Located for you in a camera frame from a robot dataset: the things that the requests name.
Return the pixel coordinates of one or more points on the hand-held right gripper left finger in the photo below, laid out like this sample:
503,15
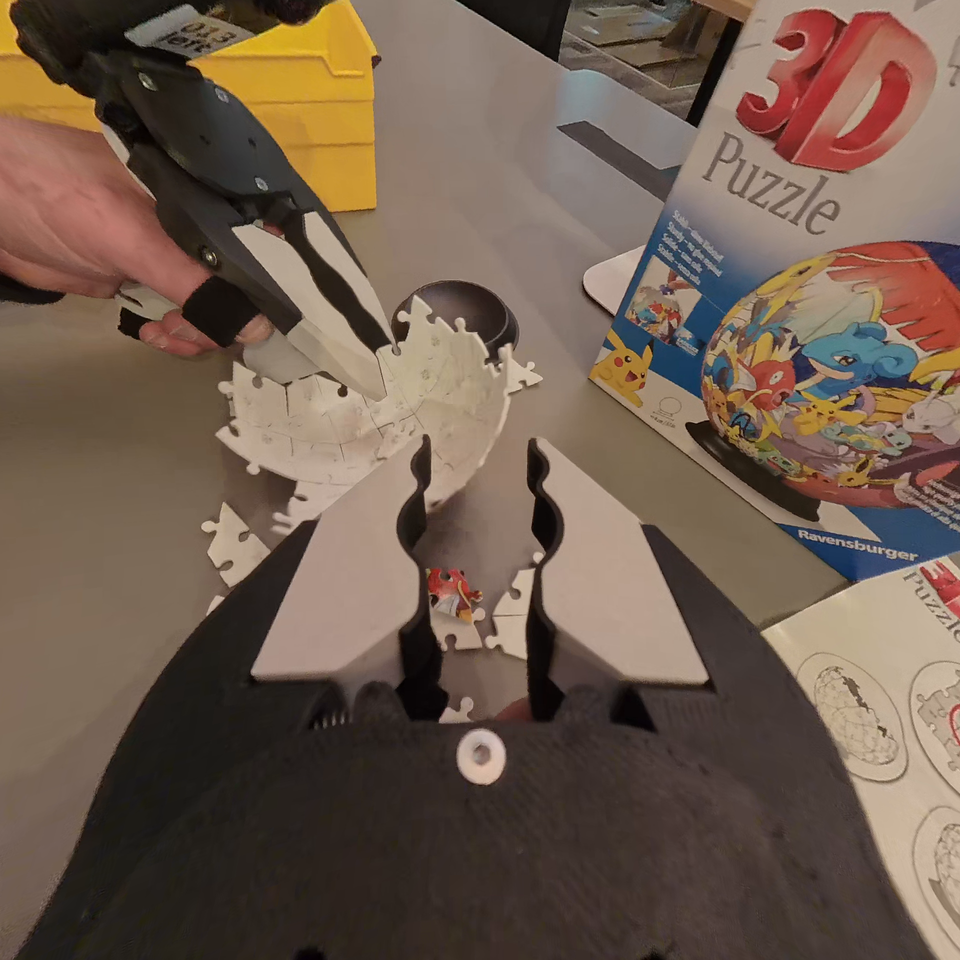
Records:
337,600

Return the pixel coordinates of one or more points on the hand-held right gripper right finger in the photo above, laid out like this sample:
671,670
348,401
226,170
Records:
615,600

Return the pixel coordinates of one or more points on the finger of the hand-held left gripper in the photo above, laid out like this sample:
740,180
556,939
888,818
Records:
300,285
334,247

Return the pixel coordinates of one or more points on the red fish print puzzle piece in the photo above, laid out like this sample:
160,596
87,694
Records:
450,592

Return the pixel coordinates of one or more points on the white puzzle pieces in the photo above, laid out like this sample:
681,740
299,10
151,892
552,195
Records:
232,547

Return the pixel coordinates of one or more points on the white unfinished puzzle ball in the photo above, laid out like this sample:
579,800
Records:
450,390

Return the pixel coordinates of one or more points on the black round ball stand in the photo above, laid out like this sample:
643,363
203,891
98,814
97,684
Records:
465,307

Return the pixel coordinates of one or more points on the colourful puzzle box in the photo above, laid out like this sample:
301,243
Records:
787,225

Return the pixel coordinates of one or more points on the person's left hand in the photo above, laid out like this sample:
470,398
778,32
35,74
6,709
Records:
75,225

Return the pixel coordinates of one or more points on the yellow plastic bin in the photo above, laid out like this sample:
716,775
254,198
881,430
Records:
315,112

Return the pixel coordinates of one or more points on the white instruction sheet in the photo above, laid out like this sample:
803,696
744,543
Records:
862,652

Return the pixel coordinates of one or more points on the black chair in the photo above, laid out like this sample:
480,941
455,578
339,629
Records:
517,22

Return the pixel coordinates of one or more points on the wooden table with black leg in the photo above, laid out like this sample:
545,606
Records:
712,75

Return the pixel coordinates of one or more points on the white flat base plate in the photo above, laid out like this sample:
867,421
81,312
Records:
607,285

